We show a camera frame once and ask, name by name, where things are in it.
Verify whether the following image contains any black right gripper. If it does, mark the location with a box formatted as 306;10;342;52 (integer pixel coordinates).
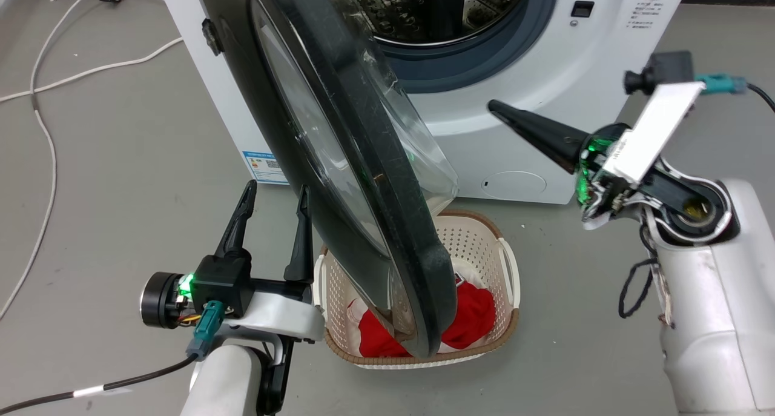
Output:
487;99;638;231

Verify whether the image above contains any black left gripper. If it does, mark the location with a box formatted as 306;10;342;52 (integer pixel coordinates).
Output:
140;180;314;329

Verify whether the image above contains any black round washing machine door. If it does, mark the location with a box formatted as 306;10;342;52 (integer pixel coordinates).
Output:
199;0;460;360

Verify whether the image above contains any white front-load washing machine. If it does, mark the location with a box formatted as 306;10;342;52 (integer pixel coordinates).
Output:
154;0;691;205

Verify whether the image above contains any grey rubber door gasket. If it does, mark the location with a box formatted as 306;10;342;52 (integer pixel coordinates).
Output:
368;0;559;94

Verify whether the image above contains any steel washing machine drum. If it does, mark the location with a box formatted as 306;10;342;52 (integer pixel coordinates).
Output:
327;0;531;45

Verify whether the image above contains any round drain filter cover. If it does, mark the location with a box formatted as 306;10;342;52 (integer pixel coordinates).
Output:
481;171;549;202

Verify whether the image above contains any blue energy label sticker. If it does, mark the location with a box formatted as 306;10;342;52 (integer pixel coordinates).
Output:
242;150;290;185

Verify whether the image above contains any cream perforated laundry basket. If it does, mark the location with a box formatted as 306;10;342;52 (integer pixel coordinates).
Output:
313;210;521;369

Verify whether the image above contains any white garment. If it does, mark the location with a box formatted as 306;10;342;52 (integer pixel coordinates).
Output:
449;257;489;291

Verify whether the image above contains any red garment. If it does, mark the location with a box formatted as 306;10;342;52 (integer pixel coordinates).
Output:
358;279;497;358

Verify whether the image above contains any teal left cable connector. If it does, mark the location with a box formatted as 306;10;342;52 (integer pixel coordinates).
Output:
186;301;225;360

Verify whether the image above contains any teal cable connector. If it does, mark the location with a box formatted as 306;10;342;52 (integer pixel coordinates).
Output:
694;73;749;95
186;301;225;360

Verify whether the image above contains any black looped right arm cable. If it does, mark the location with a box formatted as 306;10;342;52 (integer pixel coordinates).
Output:
618;222;662;320

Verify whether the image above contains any teal right cable connector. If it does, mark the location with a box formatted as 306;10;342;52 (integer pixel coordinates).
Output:
694;73;749;95

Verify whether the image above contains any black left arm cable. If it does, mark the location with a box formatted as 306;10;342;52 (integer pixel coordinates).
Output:
0;354;200;414

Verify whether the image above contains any black right camera cable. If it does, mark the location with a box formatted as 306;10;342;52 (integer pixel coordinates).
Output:
747;83;775;114

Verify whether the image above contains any long white floor cable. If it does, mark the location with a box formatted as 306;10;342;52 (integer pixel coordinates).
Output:
0;0;165;320

